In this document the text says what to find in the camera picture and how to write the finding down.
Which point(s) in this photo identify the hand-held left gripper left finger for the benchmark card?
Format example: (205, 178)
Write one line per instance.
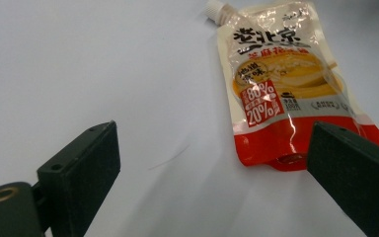
(79, 177)

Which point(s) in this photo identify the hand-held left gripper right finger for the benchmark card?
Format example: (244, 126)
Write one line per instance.
(352, 168)

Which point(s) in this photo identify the cream and red sauce pouch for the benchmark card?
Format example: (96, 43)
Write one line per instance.
(283, 82)

